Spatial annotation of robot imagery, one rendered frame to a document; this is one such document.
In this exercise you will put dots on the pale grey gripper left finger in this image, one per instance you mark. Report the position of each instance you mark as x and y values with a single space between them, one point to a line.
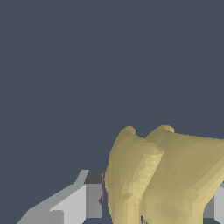
70 201

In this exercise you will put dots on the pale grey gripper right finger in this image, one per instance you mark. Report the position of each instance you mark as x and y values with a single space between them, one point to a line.
217 208

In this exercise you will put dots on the tan lumpy molar-shaped object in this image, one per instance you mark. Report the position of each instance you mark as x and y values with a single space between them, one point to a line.
172 175

